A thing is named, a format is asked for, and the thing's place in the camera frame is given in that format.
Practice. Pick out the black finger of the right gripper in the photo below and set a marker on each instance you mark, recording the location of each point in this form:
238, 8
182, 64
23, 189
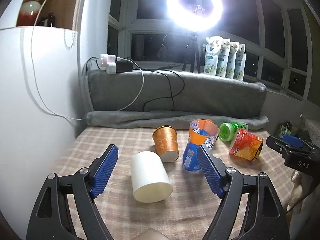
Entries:
279, 146

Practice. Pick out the grey sofa back cushion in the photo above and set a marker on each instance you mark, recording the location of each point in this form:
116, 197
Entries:
145, 91

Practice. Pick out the red orange snack cup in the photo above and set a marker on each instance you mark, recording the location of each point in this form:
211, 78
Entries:
246, 145

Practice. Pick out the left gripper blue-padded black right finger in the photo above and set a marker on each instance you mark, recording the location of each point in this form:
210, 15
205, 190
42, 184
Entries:
264, 216

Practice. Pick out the green plastic cup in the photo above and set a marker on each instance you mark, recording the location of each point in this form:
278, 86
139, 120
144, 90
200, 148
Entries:
227, 130

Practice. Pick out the white refill pouch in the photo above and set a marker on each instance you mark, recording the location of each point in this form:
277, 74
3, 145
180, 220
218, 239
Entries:
223, 57
240, 61
234, 47
213, 48

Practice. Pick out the copper orange paper cup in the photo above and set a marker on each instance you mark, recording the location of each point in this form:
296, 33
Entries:
166, 145

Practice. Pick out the white cabinet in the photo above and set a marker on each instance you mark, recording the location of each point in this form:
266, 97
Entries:
40, 112

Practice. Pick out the black tripod stand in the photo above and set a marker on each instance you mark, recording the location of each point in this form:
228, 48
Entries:
193, 54

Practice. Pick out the dark glass bottle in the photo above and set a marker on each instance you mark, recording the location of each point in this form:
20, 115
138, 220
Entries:
48, 21

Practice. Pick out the blue orange snack cup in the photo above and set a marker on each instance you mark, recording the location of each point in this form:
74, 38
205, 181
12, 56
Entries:
200, 132

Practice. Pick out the white paper cup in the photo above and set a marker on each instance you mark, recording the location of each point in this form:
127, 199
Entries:
150, 182

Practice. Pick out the red white vase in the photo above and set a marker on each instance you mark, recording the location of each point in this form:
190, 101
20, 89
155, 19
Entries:
28, 12

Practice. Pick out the black power brick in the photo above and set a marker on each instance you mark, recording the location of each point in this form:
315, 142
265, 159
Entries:
123, 66

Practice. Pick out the checked beige table cloth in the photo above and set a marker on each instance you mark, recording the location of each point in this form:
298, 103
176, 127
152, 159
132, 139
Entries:
186, 214

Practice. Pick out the bright ring light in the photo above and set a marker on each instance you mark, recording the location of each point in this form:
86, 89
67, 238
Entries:
195, 15

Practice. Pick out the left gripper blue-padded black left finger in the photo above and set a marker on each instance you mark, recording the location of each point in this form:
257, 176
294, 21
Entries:
51, 215

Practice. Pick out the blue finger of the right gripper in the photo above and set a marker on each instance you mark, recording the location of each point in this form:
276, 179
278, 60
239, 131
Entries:
292, 141

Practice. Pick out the green carton box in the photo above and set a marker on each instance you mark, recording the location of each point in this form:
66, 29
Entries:
286, 128

